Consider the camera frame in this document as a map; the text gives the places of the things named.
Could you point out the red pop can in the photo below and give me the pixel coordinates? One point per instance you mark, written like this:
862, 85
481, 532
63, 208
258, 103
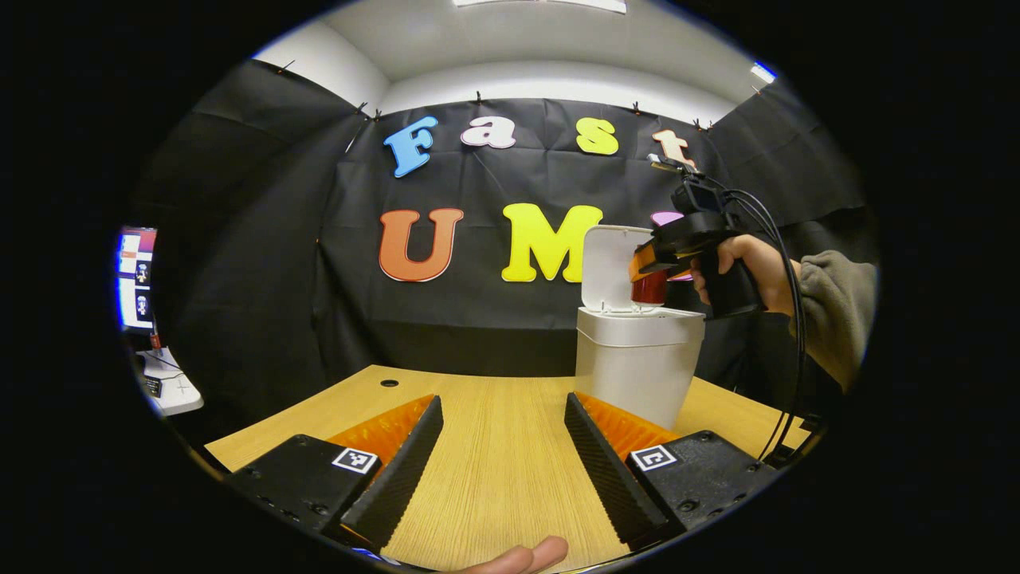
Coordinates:
649, 289

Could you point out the black backdrop cloth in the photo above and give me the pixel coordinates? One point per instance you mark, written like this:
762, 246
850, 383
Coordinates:
263, 239

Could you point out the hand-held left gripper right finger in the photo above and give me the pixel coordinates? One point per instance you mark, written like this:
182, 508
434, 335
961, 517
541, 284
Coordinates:
606, 478

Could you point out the small ceiling light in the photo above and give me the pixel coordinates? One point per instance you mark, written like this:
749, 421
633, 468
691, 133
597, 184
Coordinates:
763, 72

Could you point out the small black device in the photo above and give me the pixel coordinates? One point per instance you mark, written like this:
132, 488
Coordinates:
153, 387

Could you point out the computer monitor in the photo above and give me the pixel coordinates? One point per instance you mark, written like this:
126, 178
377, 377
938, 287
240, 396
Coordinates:
137, 279

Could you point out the white side table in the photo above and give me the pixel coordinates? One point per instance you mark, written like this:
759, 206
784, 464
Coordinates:
179, 391

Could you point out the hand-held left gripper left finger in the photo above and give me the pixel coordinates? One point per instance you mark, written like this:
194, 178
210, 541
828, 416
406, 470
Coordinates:
402, 478

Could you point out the long ceiling light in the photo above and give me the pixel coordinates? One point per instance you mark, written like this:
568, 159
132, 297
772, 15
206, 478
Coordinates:
542, 4

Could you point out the white desktop garbage bin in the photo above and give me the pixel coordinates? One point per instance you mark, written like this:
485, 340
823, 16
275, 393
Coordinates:
637, 367

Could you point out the wooden desktop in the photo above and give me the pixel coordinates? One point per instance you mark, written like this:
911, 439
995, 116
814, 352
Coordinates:
502, 462

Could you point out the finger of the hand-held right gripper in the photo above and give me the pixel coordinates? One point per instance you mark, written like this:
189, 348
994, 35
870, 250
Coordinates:
649, 261

